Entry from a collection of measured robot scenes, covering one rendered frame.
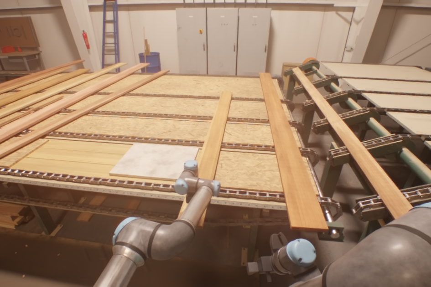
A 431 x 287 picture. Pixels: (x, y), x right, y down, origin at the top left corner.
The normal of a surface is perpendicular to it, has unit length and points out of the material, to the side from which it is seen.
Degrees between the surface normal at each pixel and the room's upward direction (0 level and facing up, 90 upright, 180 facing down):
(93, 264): 0
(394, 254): 33
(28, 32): 90
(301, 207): 0
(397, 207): 22
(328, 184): 90
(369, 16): 99
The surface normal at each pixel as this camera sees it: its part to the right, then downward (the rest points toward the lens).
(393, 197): -0.37, -0.83
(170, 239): 0.43, -0.44
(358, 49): -0.13, 0.62
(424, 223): -0.11, -0.95
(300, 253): 0.18, -0.60
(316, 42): 0.09, 0.47
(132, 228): -0.09, -0.79
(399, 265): -0.48, -0.57
